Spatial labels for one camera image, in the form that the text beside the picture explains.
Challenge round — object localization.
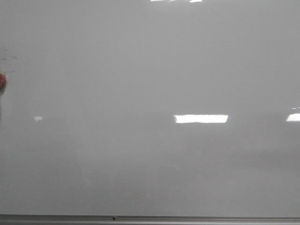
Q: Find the white whiteboard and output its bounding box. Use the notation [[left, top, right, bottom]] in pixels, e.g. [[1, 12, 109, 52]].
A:
[[0, 0, 300, 225]]

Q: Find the red round magnet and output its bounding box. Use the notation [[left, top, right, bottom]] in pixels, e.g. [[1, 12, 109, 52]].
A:
[[0, 73, 7, 95]]

